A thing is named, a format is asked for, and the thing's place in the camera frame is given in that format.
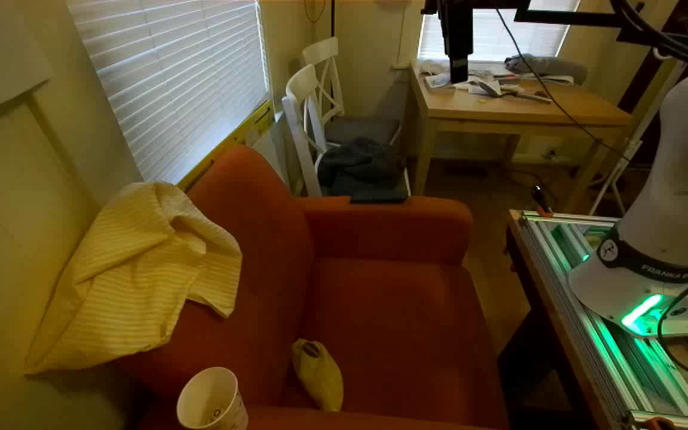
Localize dark cloth bundle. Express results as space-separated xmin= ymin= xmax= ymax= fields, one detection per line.
xmin=316 ymin=136 xmax=412 ymax=200

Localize yellow striped towel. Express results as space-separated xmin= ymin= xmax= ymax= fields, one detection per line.
xmin=22 ymin=179 xmax=243 ymax=378

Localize black cable bundle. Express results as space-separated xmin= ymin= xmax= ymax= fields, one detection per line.
xmin=609 ymin=0 xmax=688 ymax=80

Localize aluminium frame robot table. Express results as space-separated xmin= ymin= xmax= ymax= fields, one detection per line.
xmin=506 ymin=209 xmax=688 ymax=430

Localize white paper cup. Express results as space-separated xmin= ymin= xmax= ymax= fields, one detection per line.
xmin=174 ymin=365 xmax=252 ymax=430

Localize yellow plush toy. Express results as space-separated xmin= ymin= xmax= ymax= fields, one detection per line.
xmin=291 ymin=336 xmax=347 ymax=413

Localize white window blind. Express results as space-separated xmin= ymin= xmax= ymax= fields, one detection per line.
xmin=65 ymin=0 xmax=273 ymax=187

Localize wooden table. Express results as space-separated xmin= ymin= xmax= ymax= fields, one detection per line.
xmin=407 ymin=65 xmax=635 ymax=213

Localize white wooden chair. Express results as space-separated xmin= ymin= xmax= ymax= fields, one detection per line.
xmin=302 ymin=35 xmax=404 ymax=148
xmin=280 ymin=62 xmax=414 ymax=198

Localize yellow spirit level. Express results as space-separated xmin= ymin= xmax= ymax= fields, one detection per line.
xmin=178 ymin=100 xmax=277 ymax=191

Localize black remote control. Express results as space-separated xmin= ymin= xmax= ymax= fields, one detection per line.
xmin=349 ymin=188 xmax=412 ymax=205

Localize grey cloth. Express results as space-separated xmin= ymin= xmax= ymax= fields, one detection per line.
xmin=504 ymin=52 xmax=591 ymax=87

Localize orange armchair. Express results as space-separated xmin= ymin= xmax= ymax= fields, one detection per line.
xmin=73 ymin=144 xmax=513 ymax=430

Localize orange handled clamp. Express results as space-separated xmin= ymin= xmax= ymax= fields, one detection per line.
xmin=530 ymin=184 xmax=556 ymax=219

